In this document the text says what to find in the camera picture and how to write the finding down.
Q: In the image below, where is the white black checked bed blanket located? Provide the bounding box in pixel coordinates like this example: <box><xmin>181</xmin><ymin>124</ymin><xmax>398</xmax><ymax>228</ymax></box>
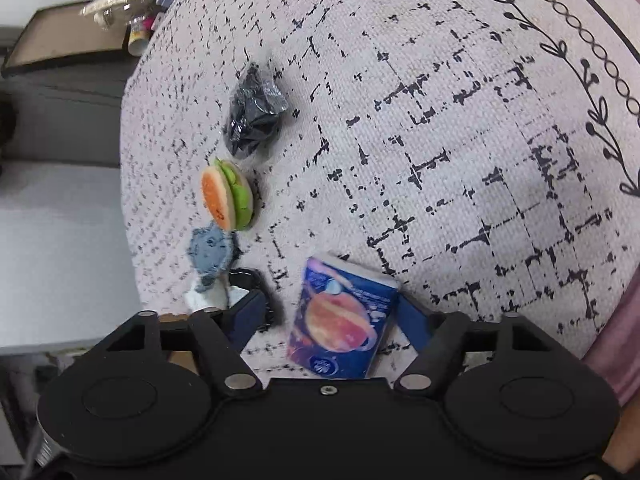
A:
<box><xmin>119</xmin><ymin>0</ymin><xmax>640</xmax><ymax>361</ymax></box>

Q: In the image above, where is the black looped band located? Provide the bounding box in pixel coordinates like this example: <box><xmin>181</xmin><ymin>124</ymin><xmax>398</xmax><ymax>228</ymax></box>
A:
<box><xmin>229</xmin><ymin>267</ymin><xmax>276</xmax><ymax>331</ymax></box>

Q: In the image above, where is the black bagged soft bundle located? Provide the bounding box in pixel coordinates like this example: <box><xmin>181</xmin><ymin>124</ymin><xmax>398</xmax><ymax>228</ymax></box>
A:
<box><xmin>223</xmin><ymin>60</ymin><xmax>291</xmax><ymax>161</ymax></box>

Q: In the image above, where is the pink bed sheet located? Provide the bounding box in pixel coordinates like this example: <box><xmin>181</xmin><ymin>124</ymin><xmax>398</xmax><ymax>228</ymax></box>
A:
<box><xmin>582</xmin><ymin>0</ymin><xmax>640</xmax><ymax>406</ymax></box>

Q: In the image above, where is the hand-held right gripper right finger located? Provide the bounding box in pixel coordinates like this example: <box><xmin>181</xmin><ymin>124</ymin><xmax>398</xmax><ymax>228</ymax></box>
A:
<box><xmin>392</xmin><ymin>293</ymin><xmax>559</xmax><ymax>396</ymax></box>

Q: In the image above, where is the paper cup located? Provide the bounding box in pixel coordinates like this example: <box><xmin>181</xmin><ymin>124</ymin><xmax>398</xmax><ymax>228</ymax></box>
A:
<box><xmin>127</xmin><ymin>27</ymin><xmax>151</xmax><ymax>57</ymax></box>

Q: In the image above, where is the grey bedside cabinet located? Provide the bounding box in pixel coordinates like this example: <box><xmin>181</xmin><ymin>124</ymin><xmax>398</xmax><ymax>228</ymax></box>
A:
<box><xmin>0</xmin><ymin>50</ymin><xmax>136</xmax><ymax>168</ymax></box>

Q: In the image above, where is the blue planet print tissue pack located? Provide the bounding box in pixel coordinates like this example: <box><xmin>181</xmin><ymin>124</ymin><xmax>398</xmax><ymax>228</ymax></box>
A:
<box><xmin>286</xmin><ymin>254</ymin><xmax>401</xmax><ymax>380</ymax></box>

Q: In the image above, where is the white soft roll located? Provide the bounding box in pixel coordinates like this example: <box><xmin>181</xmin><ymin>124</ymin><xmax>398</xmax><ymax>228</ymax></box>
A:
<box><xmin>185</xmin><ymin>280</ymin><xmax>251</xmax><ymax>313</ymax></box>

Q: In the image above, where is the blue fluffy plush toy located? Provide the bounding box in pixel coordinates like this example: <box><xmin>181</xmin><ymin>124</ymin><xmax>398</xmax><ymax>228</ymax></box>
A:
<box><xmin>187</xmin><ymin>225</ymin><xmax>240</xmax><ymax>293</ymax></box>

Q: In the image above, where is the cardboard box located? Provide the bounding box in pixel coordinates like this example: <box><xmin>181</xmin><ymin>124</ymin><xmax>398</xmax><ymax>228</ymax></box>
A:
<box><xmin>159</xmin><ymin>312</ymin><xmax>201</xmax><ymax>373</ymax></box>

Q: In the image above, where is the burger plush toy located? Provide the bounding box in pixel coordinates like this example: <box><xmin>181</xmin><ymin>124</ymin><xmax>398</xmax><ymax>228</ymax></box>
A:
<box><xmin>201</xmin><ymin>157</ymin><xmax>256</xmax><ymax>233</ymax></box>

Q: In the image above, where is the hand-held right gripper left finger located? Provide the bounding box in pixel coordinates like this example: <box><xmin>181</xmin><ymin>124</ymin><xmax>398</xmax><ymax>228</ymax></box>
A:
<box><xmin>100</xmin><ymin>288</ymin><xmax>267</xmax><ymax>398</ymax></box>

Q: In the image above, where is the brown black framed board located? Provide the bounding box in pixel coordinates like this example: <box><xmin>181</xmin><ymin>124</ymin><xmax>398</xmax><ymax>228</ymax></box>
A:
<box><xmin>0</xmin><ymin>4</ymin><xmax>132</xmax><ymax>78</ymax></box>

